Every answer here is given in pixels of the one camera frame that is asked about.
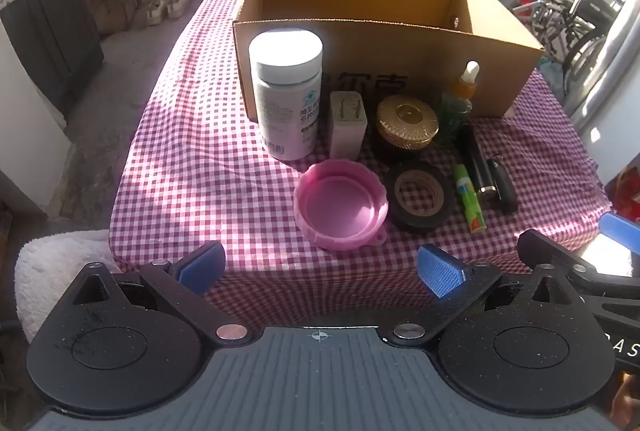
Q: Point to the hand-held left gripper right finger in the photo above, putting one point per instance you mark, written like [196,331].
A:
[440,273]

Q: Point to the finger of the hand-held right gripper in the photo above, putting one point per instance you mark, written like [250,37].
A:
[622,233]
[555,253]

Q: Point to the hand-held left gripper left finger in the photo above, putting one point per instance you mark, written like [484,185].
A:
[200,267]

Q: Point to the black tape roll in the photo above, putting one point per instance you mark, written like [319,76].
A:
[396,211]

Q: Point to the green printed tube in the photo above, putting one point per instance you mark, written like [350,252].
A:
[470,201]

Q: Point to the black cylinder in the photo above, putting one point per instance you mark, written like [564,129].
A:
[476,161]

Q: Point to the pink plastic lid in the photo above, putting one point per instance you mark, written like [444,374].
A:
[335,206]

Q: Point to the gold lid dark jar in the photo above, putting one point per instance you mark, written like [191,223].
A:
[407,121]

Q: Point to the white charger plug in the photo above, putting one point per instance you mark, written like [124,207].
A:
[345,136]

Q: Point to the green dropper bottle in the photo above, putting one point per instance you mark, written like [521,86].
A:
[460,106]

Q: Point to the brown cardboard box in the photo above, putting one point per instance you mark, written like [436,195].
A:
[400,46]

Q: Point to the red bag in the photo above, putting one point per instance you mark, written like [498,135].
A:
[629,188]

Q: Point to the red checked tablecloth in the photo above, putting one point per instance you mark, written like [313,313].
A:
[200,161]

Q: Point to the white fluffy cushion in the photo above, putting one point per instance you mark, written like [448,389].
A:
[50,271]

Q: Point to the white pill bottle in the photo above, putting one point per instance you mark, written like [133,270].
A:
[285,111]

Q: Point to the dark cabinet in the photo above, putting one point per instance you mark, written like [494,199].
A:
[45,41]

